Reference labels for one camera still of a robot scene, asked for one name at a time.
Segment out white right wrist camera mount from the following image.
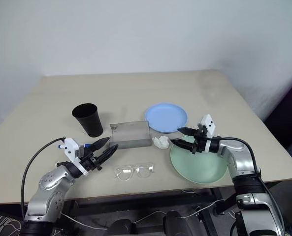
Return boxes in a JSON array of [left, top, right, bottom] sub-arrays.
[[197, 114, 217, 153]]

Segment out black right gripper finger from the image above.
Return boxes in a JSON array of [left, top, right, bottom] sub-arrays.
[[177, 127, 197, 137], [169, 139, 195, 152]]

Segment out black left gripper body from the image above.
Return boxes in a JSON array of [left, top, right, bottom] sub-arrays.
[[77, 144, 102, 173]]

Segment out grey open glasses case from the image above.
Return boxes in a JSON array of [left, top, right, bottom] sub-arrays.
[[109, 120, 152, 150]]

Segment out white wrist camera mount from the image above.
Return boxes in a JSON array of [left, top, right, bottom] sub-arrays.
[[57, 138, 90, 176], [197, 114, 217, 153]]

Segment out black table frame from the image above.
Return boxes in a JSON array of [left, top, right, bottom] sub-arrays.
[[62, 183, 237, 236]]

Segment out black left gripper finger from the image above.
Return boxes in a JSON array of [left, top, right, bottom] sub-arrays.
[[95, 144, 119, 167], [88, 137, 110, 152]]

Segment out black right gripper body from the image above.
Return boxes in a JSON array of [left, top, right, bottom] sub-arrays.
[[191, 123, 208, 154]]

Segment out blue plastic plate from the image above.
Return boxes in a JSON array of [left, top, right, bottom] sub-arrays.
[[144, 102, 189, 135]]

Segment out crumpled white tissue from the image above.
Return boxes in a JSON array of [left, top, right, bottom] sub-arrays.
[[152, 135, 171, 149]]

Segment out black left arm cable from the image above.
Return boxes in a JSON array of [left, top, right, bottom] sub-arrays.
[[21, 137, 65, 218]]

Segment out dark rounded robot leg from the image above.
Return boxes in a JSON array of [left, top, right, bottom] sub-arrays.
[[103, 219, 139, 236], [162, 210, 205, 236]]

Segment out white cable under table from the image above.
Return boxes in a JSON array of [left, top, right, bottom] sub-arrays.
[[61, 189, 237, 231]]

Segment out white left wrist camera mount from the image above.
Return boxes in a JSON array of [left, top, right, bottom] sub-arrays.
[[57, 138, 90, 176]]

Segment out black plastic cup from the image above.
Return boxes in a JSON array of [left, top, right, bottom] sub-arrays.
[[71, 103, 104, 138]]

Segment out green plastic plate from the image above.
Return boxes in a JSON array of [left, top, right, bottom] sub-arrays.
[[169, 135, 228, 184]]

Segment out clear frame eyeglasses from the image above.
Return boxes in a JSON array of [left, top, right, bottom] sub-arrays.
[[114, 162, 155, 182]]

